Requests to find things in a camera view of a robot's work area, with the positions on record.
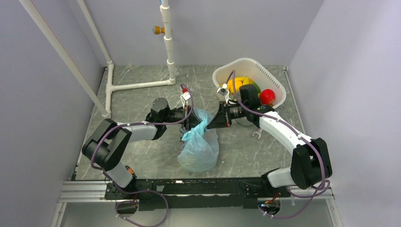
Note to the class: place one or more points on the white PVC pipe frame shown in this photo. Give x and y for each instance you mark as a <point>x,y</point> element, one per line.
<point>105,109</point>

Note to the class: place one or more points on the red fake apple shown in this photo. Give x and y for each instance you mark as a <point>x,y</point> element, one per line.
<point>267,97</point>

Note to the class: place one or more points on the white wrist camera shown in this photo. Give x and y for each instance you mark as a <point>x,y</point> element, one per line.
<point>223,93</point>
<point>185,97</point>

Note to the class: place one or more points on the yellow green fake mango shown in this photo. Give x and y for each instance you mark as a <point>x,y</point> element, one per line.
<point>248,81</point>

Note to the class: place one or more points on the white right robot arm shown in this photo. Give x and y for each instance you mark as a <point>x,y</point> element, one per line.
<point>310,162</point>

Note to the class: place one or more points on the silver open-end wrench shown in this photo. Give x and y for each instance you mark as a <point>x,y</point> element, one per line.
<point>257,133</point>

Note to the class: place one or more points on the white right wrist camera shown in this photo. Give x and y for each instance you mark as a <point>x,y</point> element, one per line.
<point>223,93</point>

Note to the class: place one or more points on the orange pipe valve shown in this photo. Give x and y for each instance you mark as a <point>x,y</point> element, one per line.
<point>157,30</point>

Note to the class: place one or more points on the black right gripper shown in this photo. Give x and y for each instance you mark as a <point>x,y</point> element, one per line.
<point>220,120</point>

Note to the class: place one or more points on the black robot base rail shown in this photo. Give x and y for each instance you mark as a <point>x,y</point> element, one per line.
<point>151,194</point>

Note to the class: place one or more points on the white plastic basket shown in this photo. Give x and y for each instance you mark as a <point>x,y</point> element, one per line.
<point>247,67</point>

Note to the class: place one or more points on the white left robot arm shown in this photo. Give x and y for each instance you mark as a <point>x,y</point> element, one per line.
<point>107,144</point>

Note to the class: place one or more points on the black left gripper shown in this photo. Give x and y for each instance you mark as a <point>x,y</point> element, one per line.
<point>191,122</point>

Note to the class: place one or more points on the yellow fake banana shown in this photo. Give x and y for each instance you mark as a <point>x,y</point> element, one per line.
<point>238,84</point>

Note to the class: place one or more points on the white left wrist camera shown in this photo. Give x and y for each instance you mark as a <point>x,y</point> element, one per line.
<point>185,97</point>

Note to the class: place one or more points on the light blue plastic bag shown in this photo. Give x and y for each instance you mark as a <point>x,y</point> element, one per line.
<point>199,147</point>

